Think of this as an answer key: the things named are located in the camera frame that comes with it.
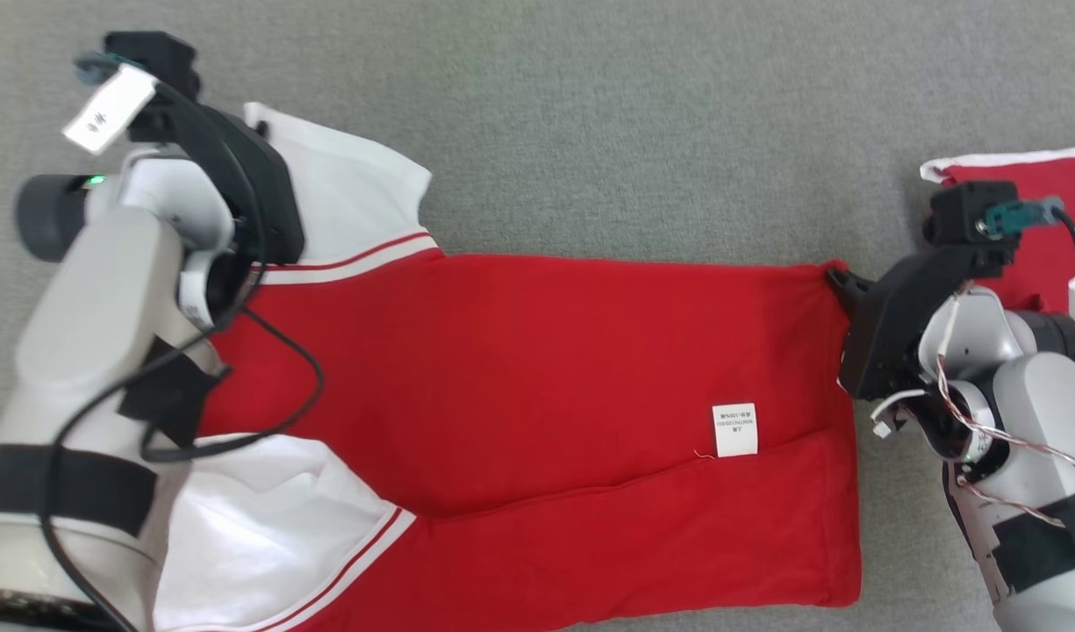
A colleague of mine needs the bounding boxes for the red white twisted wires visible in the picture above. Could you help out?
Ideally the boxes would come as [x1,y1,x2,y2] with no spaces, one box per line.
[935,288,1075,529]

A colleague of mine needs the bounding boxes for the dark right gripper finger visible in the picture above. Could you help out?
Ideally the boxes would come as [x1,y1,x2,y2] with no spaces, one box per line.
[825,266,875,317]

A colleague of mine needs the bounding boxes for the teal right camera connector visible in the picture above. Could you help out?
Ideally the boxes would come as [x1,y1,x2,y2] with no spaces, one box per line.
[985,197,1065,238]

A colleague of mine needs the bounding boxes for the red white basketball jersey shirt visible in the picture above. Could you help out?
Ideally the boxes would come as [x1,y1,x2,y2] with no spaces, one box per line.
[151,101,863,632]

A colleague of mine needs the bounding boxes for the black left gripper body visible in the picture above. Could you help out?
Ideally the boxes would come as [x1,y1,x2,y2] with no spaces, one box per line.
[164,97,306,318]

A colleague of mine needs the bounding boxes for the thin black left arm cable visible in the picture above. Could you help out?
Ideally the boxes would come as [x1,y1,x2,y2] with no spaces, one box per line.
[39,79,327,632]

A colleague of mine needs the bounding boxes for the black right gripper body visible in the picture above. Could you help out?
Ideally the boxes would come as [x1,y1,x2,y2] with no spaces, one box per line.
[840,244,1021,401]

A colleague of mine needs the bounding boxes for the red shorts with white trim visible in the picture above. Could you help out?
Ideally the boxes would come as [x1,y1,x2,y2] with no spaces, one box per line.
[921,145,1075,387]

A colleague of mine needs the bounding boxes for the teal left camera connector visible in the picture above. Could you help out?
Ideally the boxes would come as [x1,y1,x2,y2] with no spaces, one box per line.
[75,51,125,86]

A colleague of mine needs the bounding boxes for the teal camera connector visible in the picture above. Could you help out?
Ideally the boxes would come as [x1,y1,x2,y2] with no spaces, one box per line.
[985,197,1065,238]
[75,51,125,86]

